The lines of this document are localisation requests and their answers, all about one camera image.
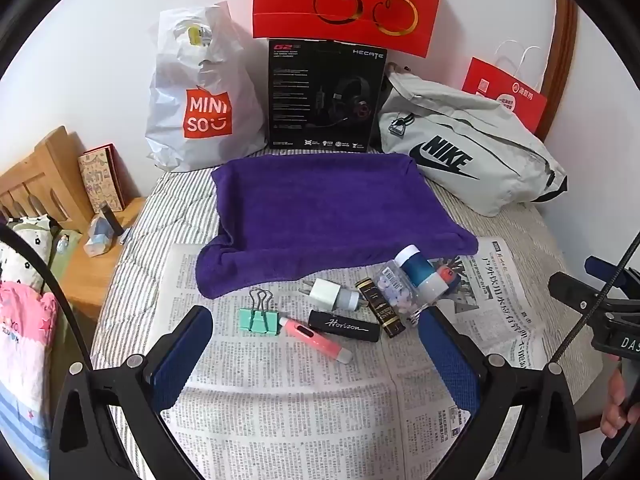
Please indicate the red gift bag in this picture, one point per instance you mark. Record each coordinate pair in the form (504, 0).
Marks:
(290, 10)

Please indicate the newspaper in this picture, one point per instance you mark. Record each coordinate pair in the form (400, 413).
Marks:
(300, 400)

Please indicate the purple towel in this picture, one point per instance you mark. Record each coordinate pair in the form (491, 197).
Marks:
(325, 200)

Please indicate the pink glue stick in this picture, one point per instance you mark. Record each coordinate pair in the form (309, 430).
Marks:
(310, 335)

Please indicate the brown wooden bed frame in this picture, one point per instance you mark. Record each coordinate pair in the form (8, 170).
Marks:
(565, 50)

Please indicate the wooden nightstand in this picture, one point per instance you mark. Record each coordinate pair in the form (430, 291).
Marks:
(95, 280)

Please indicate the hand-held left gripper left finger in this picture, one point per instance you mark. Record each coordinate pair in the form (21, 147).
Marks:
(182, 355)

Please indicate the pink printed blanket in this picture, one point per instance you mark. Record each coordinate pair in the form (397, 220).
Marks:
(25, 320)

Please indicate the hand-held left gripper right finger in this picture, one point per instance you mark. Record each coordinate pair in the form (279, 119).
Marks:
(450, 360)

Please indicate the green binder clip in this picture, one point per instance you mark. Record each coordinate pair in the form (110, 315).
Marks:
(257, 321)

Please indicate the small red and white cap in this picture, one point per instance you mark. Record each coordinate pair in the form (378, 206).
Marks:
(445, 276)

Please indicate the grey sports bag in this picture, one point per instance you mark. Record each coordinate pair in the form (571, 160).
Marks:
(500, 125)

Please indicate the floral white pillow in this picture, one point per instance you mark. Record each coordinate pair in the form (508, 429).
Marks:
(25, 245)

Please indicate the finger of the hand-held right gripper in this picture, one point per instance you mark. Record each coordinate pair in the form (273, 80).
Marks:
(605, 267)
(575, 295)

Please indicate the light blue small box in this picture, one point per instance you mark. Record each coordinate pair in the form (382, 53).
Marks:
(100, 240)

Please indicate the light wooden headboard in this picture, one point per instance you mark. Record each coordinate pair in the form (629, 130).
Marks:
(45, 160)

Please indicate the blue and white jar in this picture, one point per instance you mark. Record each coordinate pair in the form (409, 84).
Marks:
(417, 270)

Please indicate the white cube charger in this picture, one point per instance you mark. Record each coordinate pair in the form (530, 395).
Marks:
(322, 292)

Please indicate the black headphone box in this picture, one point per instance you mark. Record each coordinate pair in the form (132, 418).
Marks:
(300, 100)

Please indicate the clear plastic jar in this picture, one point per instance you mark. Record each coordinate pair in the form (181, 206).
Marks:
(395, 290)

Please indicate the person's right hand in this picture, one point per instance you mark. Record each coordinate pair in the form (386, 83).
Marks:
(617, 405)

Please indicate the red paper bag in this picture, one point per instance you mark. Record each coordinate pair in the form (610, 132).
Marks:
(520, 102)

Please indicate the black and gold box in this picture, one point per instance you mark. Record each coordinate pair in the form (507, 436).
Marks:
(382, 310)

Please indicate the patterned cover book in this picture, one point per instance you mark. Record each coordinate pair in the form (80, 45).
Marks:
(100, 180)

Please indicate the white plastic shopping bag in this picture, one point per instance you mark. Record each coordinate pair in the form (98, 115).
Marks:
(210, 70)

